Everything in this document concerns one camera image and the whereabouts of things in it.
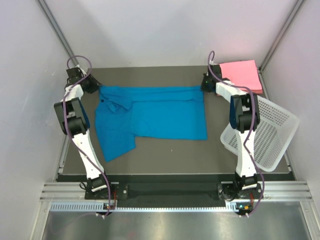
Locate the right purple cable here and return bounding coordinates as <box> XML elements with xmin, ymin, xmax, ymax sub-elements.
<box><xmin>207</xmin><ymin>50</ymin><xmax>266</xmax><ymax>217</ymax></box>

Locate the slotted grey cable duct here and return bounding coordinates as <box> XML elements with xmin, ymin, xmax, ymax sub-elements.
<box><xmin>49</xmin><ymin>201</ymin><xmax>253</xmax><ymax>213</ymax></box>

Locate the blue t shirt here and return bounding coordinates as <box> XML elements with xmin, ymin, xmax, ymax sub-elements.
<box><xmin>95</xmin><ymin>85</ymin><xmax>208</xmax><ymax>162</ymax></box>

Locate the white perforated plastic basket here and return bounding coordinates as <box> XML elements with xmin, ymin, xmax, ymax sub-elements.
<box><xmin>220</xmin><ymin>96</ymin><xmax>299</xmax><ymax>177</ymax></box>

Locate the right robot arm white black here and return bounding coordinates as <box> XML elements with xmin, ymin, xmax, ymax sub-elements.
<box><xmin>200</xmin><ymin>60</ymin><xmax>260</xmax><ymax>201</ymax></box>

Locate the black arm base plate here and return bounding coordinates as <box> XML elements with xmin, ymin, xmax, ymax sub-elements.
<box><xmin>85</xmin><ymin>173</ymin><xmax>263</xmax><ymax>208</ymax></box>

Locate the aluminium frame rail front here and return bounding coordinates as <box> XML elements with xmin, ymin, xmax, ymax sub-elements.
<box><xmin>40</xmin><ymin>181</ymin><xmax>313</xmax><ymax>202</ymax></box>

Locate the folded pink t shirt stack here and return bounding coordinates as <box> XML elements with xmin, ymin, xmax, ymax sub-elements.
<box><xmin>219</xmin><ymin>60</ymin><xmax>263</xmax><ymax>95</ymax></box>

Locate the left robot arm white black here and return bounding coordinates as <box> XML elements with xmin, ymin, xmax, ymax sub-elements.
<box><xmin>53</xmin><ymin>65</ymin><xmax>114</xmax><ymax>199</ymax></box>

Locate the aluminium corner post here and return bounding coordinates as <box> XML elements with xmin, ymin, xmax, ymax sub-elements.
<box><xmin>35</xmin><ymin>0</ymin><xmax>75</xmax><ymax>58</ymax></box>
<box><xmin>258</xmin><ymin>0</ymin><xmax>307</xmax><ymax>73</ymax></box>

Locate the right aluminium corner post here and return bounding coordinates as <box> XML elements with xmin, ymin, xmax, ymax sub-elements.
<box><xmin>258</xmin><ymin>0</ymin><xmax>307</xmax><ymax>73</ymax></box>

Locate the left aluminium corner post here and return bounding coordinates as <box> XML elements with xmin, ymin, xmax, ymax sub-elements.
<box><xmin>35</xmin><ymin>0</ymin><xmax>75</xmax><ymax>58</ymax></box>

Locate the purple cable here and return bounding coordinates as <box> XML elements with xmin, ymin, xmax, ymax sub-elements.
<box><xmin>207</xmin><ymin>50</ymin><xmax>266</xmax><ymax>217</ymax></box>
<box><xmin>62</xmin><ymin>54</ymin><xmax>118</xmax><ymax>221</ymax></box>

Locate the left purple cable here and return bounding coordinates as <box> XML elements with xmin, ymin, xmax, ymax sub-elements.
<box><xmin>62</xmin><ymin>54</ymin><xmax>118</xmax><ymax>221</ymax></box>

